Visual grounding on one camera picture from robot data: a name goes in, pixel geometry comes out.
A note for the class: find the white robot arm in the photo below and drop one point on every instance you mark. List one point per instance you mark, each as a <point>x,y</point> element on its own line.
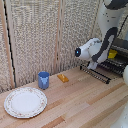
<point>108,20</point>

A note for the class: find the black dish rack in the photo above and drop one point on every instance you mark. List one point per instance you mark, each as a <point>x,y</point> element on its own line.
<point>100,76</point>

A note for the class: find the white floral rim plate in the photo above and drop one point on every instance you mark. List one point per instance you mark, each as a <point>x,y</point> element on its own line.
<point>25,102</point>

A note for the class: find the orange block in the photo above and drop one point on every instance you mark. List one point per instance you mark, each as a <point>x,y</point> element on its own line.
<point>62,78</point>

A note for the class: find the blue cup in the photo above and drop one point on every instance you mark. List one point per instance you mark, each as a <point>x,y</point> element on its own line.
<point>43,80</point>

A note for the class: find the woven folding screen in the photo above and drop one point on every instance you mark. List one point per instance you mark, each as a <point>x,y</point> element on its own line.
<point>33,36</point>

